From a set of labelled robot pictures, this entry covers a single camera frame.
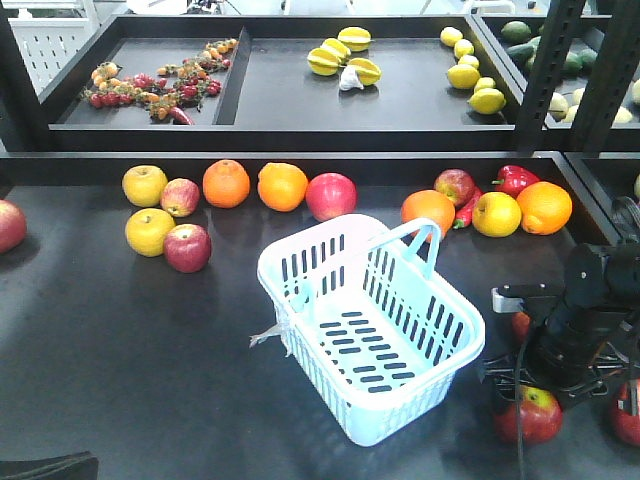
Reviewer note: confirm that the light blue plastic basket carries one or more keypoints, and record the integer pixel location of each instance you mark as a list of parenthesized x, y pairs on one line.
[(378, 331)]

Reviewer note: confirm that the orange right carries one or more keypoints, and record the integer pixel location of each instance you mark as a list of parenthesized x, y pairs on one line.
[(545, 208)]

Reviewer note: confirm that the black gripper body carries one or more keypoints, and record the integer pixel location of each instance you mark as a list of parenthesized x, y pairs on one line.
[(574, 353)]

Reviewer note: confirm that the small pink apple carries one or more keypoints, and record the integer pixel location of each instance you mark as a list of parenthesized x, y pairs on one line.
[(180, 197)]

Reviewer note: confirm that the clear plastic tag strip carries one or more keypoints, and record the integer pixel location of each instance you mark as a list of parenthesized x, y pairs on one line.
[(283, 329)]

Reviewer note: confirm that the pink red apple middle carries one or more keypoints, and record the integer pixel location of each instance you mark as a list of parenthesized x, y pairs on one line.
[(330, 195)]

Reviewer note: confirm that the orange back left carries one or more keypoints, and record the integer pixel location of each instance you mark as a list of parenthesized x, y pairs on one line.
[(226, 184)]

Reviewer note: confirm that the cherry tomato vine cluster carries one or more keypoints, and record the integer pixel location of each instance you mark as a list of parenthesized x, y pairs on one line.
[(170, 92)]

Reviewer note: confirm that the red chili pepper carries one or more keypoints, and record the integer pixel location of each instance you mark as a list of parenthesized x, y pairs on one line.
[(464, 215)]

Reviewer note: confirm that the white garlic bulb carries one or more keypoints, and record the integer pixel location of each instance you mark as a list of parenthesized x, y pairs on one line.
[(349, 80)]

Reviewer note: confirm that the orange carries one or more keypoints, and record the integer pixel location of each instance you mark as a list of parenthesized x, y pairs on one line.
[(226, 184), (545, 208), (429, 204), (282, 186)]

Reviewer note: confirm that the red bell pepper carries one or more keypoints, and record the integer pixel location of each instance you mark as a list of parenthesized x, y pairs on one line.
[(512, 179)]

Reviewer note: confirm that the yellow lemon large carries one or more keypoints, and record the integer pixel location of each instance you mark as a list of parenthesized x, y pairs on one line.
[(463, 76)]

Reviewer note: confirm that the yellow apple front left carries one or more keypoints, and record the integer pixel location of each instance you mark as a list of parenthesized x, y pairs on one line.
[(146, 230)]

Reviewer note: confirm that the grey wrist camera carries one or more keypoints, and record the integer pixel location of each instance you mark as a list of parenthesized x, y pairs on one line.
[(509, 298)]

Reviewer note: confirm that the black upper fruit shelf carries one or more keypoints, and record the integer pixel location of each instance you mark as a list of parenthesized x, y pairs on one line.
[(272, 101)]

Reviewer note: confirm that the yellow round fruit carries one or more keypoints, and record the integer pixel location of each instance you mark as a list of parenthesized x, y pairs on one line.
[(496, 215)]

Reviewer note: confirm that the yellow starfruit right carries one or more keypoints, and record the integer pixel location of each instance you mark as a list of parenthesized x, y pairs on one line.
[(367, 71)]

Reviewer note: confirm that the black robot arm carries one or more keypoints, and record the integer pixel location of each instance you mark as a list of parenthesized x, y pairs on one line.
[(596, 275)]

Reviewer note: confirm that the yellow apple back left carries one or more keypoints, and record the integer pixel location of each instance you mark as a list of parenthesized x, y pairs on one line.
[(143, 185)]

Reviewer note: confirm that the red apple beside yellow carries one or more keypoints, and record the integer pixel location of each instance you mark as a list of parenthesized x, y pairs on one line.
[(187, 248)]

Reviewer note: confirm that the orange back middle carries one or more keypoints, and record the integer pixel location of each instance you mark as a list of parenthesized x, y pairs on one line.
[(282, 186)]

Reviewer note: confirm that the dark red apple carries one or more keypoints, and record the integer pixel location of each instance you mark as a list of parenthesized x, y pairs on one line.
[(457, 185), (520, 324)]

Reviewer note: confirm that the yellow lemon front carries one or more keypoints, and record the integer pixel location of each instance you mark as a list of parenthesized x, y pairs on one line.
[(487, 101)]

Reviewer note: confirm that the pink apple far left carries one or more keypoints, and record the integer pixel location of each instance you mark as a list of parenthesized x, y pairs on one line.
[(13, 226)]

